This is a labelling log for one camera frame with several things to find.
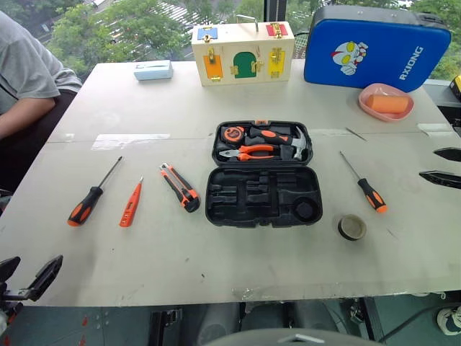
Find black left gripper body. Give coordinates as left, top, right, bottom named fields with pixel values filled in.
left=0, top=283, right=35, bottom=318

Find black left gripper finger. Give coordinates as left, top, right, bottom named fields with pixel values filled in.
left=27, top=254, right=64, bottom=302
left=0, top=256, right=22, bottom=282

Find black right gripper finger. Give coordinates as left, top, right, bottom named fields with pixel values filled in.
left=419, top=171, right=461, bottom=189
left=433, top=146, right=461, bottom=162

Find small orange black screwdriver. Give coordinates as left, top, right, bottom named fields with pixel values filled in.
left=339, top=151, right=389, bottom=214

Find large orange black screwdriver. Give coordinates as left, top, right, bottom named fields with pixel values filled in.
left=67, top=156, right=123, bottom=227

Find orange voltage tester pen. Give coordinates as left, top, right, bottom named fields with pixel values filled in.
left=119, top=176, right=144, bottom=228

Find black electrical tape roll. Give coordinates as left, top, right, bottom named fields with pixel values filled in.
left=337, top=214, right=367, bottom=242

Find orange black utility knife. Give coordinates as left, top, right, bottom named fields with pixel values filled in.
left=159, top=163, right=201, bottom=213

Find black tool case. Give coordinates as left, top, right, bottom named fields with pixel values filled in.
left=205, top=120, right=324, bottom=229

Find wooden lock box coloured doors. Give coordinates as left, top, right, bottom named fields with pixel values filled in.
left=190, top=14, right=296, bottom=87

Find yellow black device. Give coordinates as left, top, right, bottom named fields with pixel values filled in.
left=449, top=74, right=461, bottom=102

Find orange sponge block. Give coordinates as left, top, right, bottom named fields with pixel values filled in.
left=367, top=94, right=410, bottom=115

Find pink plastic dish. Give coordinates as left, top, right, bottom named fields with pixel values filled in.
left=358, top=83, right=414, bottom=123

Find blue RXIONG cartoon case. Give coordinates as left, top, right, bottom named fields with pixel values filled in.
left=303, top=5, right=453, bottom=94

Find white dark sneaker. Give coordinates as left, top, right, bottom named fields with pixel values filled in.
left=437, top=306, right=461, bottom=336

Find seated person in gray shirt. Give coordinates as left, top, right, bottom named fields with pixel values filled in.
left=0, top=10, right=84, bottom=192

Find orange black tape measure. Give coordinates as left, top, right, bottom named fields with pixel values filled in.
left=223, top=125, right=246, bottom=142

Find light blue tissue box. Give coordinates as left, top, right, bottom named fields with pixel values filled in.
left=133, top=60, right=174, bottom=81

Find black table bracket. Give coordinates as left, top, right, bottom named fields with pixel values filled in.
left=150, top=308, right=184, bottom=346

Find claw hammer orange black handle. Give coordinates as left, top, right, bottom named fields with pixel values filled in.
left=248, top=125, right=311, bottom=161

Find orange handled pliers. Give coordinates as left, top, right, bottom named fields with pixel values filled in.
left=218, top=144, right=280, bottom=162

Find black window frame post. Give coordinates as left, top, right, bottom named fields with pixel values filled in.
left=264, top=0, right=288, bottom=23

